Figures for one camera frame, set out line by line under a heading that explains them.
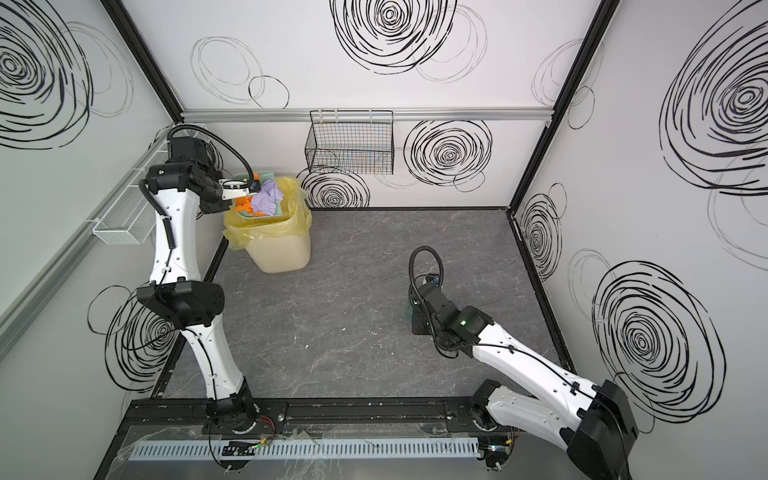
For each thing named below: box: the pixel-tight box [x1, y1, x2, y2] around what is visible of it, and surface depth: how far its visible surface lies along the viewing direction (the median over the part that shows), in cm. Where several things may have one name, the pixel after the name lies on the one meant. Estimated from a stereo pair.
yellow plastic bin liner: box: [223, 177, 313, 249], surface depth 85 cm
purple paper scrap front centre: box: [252, 179, 284, 216], surface depth 87 cm
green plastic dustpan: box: [232, 171, 284, 218], surface depth 86 cm
